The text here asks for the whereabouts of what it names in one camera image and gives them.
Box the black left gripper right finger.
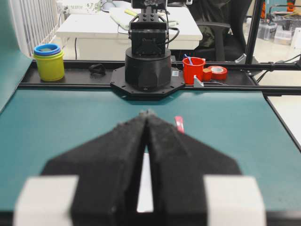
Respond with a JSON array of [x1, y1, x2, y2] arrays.
[[147, 115, 242, 226]]

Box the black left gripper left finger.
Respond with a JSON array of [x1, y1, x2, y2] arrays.
[[42, 116, 147, 226]]

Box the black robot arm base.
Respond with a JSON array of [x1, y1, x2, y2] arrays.
[[111, 0, 185, 97]]

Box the red tag on table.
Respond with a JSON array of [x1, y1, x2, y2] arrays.
[[174, 116, 184, 133]]

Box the red plastic cup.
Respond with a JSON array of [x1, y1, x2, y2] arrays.
[[182, 57, 206, 85]]

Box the red tape roll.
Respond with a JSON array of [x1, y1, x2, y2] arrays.
[[202, 66, 228, 81]]

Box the blue stick in cup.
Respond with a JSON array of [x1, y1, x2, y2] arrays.
[[184, 54, 193, 65]]

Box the stacked yellow-green blue cups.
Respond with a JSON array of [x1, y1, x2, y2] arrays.
[[33, 43, 64, 82]]

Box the white desk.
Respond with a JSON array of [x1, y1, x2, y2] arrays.
[[56, 7, 203, 61]]

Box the black office chair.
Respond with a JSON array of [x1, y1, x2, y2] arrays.
[[188, 0, 251, 62]]

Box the silver corner bracket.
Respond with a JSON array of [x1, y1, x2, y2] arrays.
[[193, 75, 204, 88]]

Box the black clip on rail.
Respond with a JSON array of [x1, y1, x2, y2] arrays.
[[88, 63, 106, 75]]

